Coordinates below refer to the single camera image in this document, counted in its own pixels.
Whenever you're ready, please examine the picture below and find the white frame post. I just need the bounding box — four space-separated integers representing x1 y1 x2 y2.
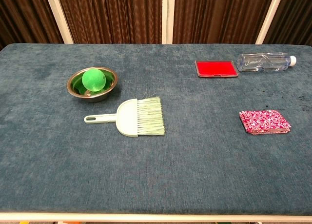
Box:
43 0 75 44
254 0 286 45
161 0 176 44

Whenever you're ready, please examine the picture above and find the stainless steel bowl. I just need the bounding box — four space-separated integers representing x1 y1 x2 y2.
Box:
66 66 118 103

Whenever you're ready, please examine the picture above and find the green ball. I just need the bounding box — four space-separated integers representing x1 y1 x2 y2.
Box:
81 68 107 92

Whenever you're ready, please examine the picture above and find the white brush with green bristles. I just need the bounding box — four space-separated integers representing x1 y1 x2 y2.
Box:
83 96 166 138

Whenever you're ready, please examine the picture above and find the brown pleated curtain panel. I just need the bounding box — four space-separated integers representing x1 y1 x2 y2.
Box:
172 0 277 44
0 0 64 50
264 0 312 47
56 0 163 44

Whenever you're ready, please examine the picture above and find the pink patterned cloth square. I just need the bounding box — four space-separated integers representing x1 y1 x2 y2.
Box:
238 109 293 136

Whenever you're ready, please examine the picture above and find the clear plastic water bottle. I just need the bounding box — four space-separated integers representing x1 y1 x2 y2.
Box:
236 53 297 73

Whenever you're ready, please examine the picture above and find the red ink pad case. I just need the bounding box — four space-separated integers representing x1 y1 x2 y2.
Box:
194 60 239 79

